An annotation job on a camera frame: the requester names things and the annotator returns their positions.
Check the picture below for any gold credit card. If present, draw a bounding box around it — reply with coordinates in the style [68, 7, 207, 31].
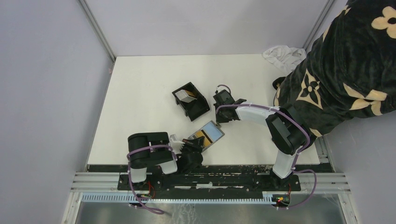
[197, 130, 213, 147]

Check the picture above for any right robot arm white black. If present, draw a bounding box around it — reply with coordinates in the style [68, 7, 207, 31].
[213, 90, 312, 190]

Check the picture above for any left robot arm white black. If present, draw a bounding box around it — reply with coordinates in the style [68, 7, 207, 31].
[127, 132, 207, 190]

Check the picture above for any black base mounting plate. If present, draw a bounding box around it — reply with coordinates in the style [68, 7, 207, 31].
[87, 164, 333, 200]

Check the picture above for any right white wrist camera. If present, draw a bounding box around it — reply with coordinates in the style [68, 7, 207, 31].
[213, 90, 229, 98]

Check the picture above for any black plastic card box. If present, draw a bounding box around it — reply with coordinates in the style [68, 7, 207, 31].
[172, 82, 210, 121]

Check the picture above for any aluminium frame rail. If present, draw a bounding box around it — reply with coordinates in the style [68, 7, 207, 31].
[71, 161, 350, 194]

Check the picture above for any white crumpled cloth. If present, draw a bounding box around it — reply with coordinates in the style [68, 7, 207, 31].
[262, 45, 307, 75]

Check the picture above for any grey slotted cable duct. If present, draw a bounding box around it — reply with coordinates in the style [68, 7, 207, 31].
[81, 193, 276, 205]

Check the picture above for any black floral plush blanket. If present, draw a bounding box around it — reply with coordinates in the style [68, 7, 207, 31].
[273, 0, 396, 138]

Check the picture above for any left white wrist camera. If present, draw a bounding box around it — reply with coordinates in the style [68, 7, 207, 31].
[169, 134, 184, 154]

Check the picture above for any grey leather card holder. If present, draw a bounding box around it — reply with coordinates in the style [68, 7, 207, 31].
[188, 120, 225, 152]

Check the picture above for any stack of credit cards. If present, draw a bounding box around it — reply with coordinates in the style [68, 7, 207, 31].
[175, 90, 197, 103]

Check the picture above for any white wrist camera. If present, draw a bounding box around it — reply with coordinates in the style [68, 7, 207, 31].
[169, 134, 184, 154]
[213, 90, 229, 98]

